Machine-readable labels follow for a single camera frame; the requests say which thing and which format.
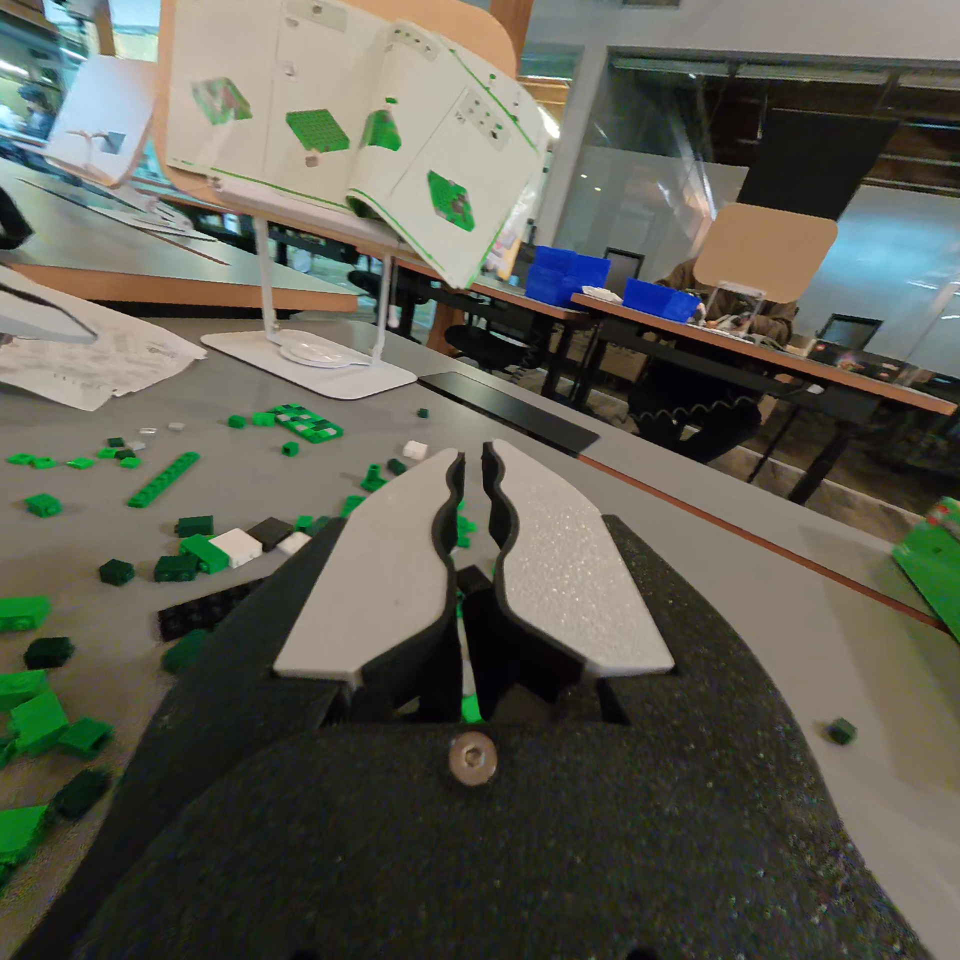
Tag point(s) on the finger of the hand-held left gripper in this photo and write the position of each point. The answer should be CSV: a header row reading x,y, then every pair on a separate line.
x,y
37,322

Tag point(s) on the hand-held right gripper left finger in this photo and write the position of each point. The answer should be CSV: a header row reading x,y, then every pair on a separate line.
x,y
375,592

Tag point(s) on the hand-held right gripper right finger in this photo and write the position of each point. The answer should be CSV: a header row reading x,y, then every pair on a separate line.
x,y
585,592

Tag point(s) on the printed paper bag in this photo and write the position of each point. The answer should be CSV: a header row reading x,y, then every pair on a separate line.
x,y
135,352

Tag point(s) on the long green brick strip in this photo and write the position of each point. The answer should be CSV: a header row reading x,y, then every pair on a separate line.
x,y
163,480

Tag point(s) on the pile of green bricks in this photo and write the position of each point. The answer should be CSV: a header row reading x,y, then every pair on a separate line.
x,y
37,720

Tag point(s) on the grey desk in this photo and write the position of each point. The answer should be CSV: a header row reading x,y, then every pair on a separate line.
x,y
712,637

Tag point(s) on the black desk panel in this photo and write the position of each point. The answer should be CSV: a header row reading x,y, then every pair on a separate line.
x,y
510,409

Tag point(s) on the white studded plate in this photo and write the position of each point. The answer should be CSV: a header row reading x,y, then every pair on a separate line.
x,y
294,543

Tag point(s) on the grey table with wooden edge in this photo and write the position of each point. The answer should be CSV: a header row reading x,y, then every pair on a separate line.
x,y
112,255

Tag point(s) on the green hollow brick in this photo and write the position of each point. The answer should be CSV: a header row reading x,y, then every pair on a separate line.
x,y
373,480

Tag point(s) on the black brick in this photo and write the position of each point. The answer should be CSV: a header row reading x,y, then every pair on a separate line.
x,y
270,532

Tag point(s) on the white brick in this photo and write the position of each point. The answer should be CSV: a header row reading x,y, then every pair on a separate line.
x,y
415,450
236,547

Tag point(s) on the white picture card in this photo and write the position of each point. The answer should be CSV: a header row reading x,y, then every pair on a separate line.
x,y
97,97

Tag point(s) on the checkered green brick plate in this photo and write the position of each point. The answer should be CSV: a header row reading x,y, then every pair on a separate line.
x,y
311,424

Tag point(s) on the black studded plate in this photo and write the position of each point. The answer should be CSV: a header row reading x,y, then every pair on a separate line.
x,y
195,611

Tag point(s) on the white book stand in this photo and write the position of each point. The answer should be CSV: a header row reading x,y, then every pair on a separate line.
x,y
352,382

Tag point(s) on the black office chair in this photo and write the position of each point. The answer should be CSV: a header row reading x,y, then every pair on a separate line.
x,y
487,345

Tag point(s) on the white crumpled cloth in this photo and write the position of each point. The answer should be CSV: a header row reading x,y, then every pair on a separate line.
x,y
600,294

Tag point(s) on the blue plastic bin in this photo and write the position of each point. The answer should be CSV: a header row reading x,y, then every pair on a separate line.
x,y
660,296
566,274

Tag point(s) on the wooden edged table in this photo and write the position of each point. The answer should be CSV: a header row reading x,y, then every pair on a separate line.
x,y
825,369
517,294

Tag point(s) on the instruction booklet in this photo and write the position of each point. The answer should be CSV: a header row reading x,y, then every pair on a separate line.
x,y
337,172

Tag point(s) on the clear acrylic stand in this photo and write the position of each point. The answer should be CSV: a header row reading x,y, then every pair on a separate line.
x,y
739,300

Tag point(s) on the green cardboard box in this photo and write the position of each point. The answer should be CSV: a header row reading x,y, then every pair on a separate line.
x,y
934,562

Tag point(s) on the small black screen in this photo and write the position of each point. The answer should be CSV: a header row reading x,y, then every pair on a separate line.
x,y
847,334

